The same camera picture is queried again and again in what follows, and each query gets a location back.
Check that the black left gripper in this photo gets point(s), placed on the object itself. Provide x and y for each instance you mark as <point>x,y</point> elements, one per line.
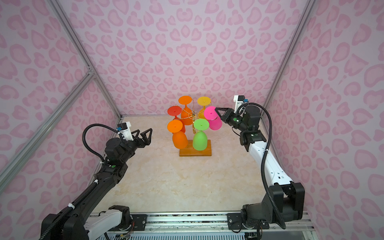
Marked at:
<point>146,142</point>

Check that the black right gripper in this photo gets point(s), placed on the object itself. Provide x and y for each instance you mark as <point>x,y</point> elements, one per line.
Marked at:
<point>229,115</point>

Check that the pink wine glass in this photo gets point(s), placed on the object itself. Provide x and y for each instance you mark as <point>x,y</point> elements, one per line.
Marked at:
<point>213,118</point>

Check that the yellow wine glass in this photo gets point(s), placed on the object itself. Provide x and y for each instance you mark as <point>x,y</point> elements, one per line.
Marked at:
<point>203,102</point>

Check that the green wine glass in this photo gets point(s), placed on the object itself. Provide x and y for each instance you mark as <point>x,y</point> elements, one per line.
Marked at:
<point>200,140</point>

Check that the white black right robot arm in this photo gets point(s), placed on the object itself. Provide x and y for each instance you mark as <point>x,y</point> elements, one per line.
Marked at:
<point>284,198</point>

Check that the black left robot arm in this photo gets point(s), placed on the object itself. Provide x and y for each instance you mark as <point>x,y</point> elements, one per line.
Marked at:
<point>72,222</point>

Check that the orange front wine glass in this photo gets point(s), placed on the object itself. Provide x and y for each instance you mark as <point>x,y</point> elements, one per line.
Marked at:
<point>179,138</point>

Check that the orange wine glass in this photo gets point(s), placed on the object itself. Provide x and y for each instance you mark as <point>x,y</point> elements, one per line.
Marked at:
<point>179,138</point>
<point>186,114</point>

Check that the red wine glass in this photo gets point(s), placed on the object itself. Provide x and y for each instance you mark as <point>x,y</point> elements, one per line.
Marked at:
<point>175,111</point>

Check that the orange back wine glass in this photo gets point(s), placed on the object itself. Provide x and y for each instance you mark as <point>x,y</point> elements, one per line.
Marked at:
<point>186,114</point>

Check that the wooden rack base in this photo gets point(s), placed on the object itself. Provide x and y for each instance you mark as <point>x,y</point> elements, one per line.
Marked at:
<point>189,151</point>

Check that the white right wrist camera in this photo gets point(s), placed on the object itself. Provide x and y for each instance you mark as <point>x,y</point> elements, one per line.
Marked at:
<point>239,100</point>

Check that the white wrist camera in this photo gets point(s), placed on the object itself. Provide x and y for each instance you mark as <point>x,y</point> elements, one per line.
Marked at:
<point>124,131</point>
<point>239,100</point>

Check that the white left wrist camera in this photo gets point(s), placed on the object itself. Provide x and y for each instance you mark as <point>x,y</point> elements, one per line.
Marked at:
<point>124,131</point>

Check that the gold wire wine glass rack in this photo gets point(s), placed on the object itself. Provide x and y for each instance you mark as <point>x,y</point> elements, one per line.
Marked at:
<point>194,112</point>

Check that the aluminium diagonal frame bar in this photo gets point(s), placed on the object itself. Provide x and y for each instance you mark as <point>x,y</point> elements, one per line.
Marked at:
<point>20,159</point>

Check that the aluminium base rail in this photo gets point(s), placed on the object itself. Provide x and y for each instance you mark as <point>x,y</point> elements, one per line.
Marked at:
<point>208,226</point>

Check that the aluminium frame profile right corner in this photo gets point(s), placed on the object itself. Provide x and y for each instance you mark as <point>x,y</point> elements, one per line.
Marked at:
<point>308,11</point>

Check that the aluminium frame profile corner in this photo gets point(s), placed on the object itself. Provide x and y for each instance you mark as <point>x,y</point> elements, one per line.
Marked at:
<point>79,46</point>
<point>308,11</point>

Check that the aluminium frame profile left corner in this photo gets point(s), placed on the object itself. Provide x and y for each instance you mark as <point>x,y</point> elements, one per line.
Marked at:
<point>79,46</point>

